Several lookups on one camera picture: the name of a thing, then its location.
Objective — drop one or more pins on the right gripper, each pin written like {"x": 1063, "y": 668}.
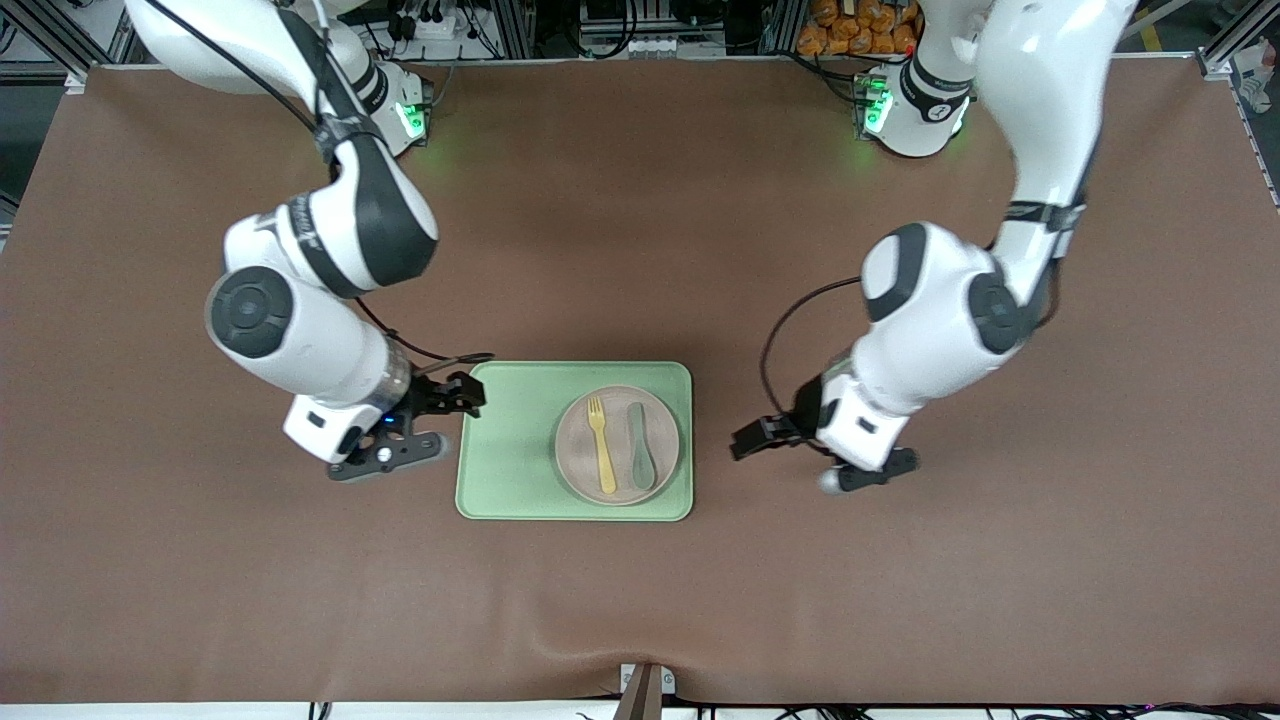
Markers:
{"x": 428, "y": 396}

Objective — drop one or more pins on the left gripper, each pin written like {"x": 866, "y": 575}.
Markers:
{"x": 803, "y": 414}

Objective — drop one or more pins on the round beige plate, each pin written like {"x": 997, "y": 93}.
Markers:
{"x": 575, "y": 470}

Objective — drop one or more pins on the yellow plastic fork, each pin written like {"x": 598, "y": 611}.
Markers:
{"x": 602, "y": 450}

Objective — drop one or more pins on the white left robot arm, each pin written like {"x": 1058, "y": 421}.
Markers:
{"x": 940, "y": 310}

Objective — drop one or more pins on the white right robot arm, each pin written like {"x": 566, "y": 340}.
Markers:
{"x": 300, "y": 330}

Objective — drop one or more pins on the light green rectangular tray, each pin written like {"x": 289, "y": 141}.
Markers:
{"x": 505, "y": 450}

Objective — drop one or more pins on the grey-green plastic spoon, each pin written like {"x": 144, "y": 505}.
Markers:
{"x": 643, "y": 465}

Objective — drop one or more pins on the brown wedge bar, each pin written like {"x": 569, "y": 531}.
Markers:
{"x": 640, "y": 700}

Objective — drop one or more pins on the brown table mat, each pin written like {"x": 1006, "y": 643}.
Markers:
{"x": 150, "y": 550}

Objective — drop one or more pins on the white power strip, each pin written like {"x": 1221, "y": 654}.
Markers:
{"x": 440, "y": 30}

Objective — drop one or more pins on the orange packaged snacks pile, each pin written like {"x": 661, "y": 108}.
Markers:
{"x": 850, "y": 35}

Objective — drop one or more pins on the metal table clamp bracket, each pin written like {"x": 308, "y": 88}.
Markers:
{"x": 668, "y": 682}

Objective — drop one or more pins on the aluminium frame strut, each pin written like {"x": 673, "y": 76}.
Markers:
{"x": 50, "y": 30}

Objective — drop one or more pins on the aluminium table edge rail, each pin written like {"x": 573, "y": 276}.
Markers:
{"x": 1258, "y": 150}

